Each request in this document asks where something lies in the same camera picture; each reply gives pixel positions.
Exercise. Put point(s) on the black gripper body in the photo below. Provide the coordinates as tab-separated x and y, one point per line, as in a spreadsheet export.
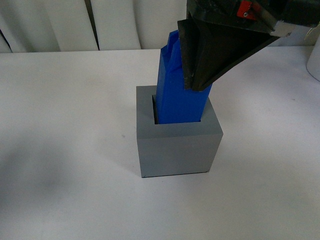
274	17

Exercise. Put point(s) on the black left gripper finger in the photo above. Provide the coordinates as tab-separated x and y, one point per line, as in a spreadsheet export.
210	50

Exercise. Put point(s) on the blue plastic part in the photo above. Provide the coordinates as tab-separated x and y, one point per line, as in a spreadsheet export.
173	103

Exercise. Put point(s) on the gray cube base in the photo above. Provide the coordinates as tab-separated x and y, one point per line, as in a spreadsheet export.
176	148

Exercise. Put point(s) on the white plant pot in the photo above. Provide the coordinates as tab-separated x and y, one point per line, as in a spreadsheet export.
313	63

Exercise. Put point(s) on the gray curtain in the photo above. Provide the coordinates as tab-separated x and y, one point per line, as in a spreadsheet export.
28	26

